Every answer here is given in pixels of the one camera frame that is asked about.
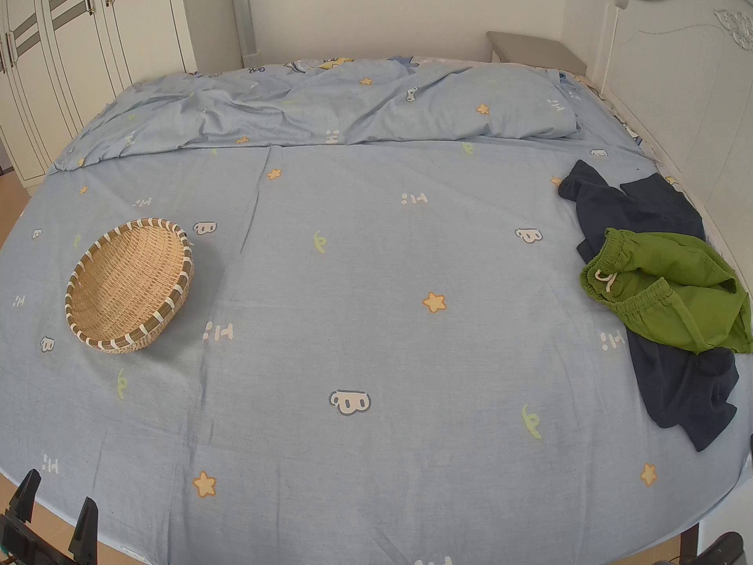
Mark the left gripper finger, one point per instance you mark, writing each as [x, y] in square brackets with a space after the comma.
[84, 533]
[26, 495]

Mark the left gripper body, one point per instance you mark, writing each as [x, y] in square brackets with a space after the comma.
[23, 542]

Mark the green shorts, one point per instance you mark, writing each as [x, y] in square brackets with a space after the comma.
[676, 280]

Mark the round woven basket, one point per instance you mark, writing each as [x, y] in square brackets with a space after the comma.
[123, 280]

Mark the dark blue garment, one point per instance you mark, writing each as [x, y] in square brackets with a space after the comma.
[617, 203]

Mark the bed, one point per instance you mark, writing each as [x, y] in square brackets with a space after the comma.
[382, 345]

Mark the white wardrobe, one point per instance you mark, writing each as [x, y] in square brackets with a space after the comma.
[59, 50]

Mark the grey bedside table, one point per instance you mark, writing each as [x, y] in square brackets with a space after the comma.
[529, 47]

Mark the pale blue quilt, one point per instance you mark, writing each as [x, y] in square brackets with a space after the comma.
[294, 109]

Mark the grey wall pipe cover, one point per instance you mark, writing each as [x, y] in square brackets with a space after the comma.
[244, 9]

